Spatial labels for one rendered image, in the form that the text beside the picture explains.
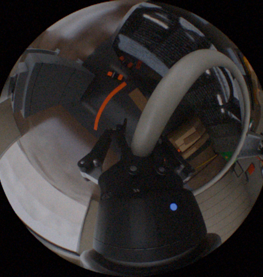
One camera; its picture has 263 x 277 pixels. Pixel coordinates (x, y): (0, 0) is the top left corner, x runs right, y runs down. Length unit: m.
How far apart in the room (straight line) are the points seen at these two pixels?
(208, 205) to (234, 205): 1.53
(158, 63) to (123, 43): 0.20
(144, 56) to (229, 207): 5.25
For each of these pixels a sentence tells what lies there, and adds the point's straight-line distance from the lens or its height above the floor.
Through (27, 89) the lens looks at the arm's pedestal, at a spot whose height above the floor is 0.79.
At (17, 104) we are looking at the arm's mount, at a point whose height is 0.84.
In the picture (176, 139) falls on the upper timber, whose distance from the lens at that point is 1.06.
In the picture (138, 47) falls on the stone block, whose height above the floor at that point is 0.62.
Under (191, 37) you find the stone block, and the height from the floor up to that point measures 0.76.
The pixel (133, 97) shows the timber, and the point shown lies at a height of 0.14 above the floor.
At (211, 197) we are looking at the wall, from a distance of 5.02.
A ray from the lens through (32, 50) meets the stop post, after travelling 1.73.
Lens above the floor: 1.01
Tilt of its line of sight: 61 degrees down
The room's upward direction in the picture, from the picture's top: 175 degrees counter-clockwise
